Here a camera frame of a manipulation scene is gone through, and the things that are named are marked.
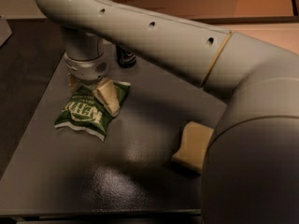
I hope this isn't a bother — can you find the yellow sponge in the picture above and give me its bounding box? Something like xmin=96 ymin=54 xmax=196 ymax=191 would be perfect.
xmin=171 ymin=121 xmax=214 ymax=174

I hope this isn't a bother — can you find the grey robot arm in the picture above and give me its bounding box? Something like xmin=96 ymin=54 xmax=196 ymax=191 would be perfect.
xmin=36 ymin=0 xmax=299 ymax=224

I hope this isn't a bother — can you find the green jalapeno chip bag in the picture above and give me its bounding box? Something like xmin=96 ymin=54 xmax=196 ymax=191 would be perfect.
xmin=54 ymin=80 xmax=131 ymax=141

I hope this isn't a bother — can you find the dark blue soda can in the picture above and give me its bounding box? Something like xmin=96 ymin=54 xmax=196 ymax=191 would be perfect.
xmin=116 ymin=46 xmax=136 ymax=68

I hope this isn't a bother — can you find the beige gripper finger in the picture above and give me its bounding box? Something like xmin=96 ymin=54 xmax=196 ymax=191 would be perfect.
xmin=93 ymin=77 xmax=120 ymax=117
xmin=68 ymin=74 xmax=82 ymax=91

